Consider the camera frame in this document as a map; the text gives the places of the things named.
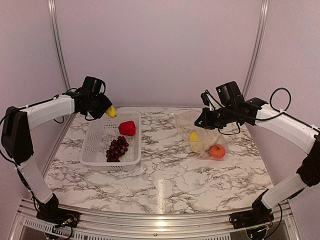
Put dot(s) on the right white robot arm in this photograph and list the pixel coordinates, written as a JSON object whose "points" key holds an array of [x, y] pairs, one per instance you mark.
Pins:
{"points": [[278, 135]]}

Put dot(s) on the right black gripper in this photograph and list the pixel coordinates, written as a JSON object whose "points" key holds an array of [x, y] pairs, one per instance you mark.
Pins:
{"points": [[206, 123]]}

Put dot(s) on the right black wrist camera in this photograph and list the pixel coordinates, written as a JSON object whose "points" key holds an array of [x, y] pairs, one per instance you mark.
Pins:
{"points": [[230, 94]]}

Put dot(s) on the purple toy grape bunch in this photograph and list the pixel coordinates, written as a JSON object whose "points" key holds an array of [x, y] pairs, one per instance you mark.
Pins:
{"points": [[117, 148]]}

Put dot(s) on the left aluminium frame post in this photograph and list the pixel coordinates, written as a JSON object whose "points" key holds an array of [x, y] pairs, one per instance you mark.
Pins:
{"points": [[58, 43]]}

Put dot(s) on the right aluminium frame post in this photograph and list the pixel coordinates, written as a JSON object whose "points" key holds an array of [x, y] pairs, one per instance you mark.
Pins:
{"points": [[261, 28]]}

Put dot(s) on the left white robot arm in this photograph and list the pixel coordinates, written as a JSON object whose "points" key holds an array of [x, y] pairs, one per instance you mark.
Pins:
{"points": [[19, 123]]}

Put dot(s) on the red toy bell pepper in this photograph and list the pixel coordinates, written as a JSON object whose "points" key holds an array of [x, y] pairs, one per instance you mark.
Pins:
{"points": [[127, 128]]}

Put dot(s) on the white plastic basket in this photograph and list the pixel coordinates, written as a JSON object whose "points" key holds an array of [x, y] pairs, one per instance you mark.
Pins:
{"points": [[105, 148]]}

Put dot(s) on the aluminium frame post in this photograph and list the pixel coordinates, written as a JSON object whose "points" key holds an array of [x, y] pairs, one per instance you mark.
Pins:
{"points": [[261, 28], [58, 43]]}

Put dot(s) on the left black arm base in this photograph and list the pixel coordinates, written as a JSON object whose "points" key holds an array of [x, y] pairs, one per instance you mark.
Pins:
{"points": [[51, 212]]}

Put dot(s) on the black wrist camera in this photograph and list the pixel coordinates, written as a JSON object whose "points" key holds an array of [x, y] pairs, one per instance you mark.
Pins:
{"points": [[93, 85], [230, 94]]}

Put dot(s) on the yellow toy banana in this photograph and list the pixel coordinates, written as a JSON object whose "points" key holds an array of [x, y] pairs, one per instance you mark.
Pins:
{"points": [[193, 137]]}

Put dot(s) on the white toy cauliflower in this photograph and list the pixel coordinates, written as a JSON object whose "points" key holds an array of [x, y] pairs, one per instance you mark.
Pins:
{"points": [[199, 146]]}

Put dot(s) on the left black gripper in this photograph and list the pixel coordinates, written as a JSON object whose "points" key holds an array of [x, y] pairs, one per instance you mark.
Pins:
{"points": [[107, 103]]}

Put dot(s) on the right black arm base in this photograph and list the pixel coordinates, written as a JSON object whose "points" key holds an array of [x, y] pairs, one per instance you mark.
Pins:
{"points": [[259, 214]]}

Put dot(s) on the clear zip top bag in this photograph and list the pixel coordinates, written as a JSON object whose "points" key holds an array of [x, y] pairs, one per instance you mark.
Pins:
{"points": [[185, 125]]}

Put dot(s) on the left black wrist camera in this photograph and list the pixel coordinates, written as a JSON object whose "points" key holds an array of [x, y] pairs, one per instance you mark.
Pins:
{"points": [[93, 85]]}

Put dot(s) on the orange toy pumpkin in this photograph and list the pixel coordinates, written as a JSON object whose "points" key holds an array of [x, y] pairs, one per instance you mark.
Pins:
{"points": [[217, 151]]}

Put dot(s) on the front aluminium frame rail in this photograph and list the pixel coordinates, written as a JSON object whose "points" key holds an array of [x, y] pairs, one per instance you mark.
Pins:
{"points": [[107, 225]]}

